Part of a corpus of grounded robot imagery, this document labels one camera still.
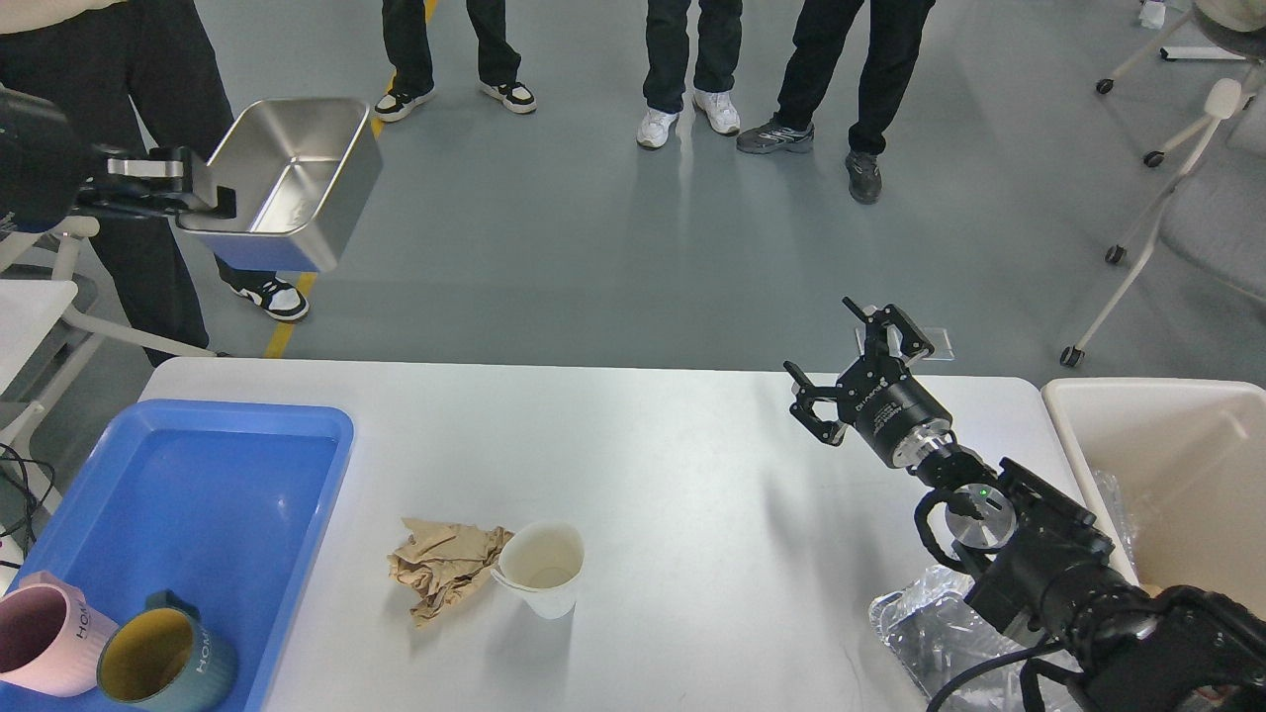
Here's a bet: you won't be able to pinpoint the beige plastic bin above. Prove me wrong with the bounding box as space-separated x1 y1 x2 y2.
1041 378 1265 614

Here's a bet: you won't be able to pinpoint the aluminium foil tray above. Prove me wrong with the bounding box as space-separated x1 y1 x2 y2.
868 565 1082 711

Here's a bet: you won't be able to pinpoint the white office chair right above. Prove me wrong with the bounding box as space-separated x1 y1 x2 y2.
1058 0 1266 369

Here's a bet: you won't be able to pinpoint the white side table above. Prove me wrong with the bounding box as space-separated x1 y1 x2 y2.
1 279 77 451

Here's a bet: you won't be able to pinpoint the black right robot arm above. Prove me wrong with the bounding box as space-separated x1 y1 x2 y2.
785 303 1265 711

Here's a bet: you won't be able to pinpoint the person with grey sneakers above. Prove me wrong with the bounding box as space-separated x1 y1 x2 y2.
736 0 936 205

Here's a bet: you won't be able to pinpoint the blue plastic tray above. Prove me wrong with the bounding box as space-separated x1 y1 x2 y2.
20 400 354 711

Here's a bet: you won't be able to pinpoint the square stainless steel container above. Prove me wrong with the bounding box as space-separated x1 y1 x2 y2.
173 98 384 272

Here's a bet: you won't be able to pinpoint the pink ribbed mug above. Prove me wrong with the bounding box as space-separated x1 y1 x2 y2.
1 571 119 697

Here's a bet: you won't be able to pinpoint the black cables at left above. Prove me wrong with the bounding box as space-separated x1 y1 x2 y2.
0 445 54 573

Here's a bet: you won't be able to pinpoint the dark green mug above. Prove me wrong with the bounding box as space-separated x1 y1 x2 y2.
96 590 238 711

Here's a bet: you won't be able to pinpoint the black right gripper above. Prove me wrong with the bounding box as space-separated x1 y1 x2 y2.
782 296 952 467

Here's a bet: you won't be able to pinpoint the person in cream shirt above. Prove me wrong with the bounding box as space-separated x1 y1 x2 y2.
0 0 310 367

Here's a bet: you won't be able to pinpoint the person with black white sneakers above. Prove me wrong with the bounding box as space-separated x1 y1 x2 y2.
373 0 538 124

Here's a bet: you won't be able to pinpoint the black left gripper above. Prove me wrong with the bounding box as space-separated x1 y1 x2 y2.
1 89 238 233

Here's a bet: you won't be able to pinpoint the crumpled brown paper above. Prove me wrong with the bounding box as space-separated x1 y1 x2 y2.
387 517 514 628

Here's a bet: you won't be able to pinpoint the grey white office chair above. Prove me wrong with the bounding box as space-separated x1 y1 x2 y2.
0 213 219 456

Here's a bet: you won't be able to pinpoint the white paper cup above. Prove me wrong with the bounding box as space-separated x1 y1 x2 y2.
490 521 587 620

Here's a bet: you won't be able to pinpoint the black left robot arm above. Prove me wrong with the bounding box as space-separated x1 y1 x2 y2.
1 89 238 233

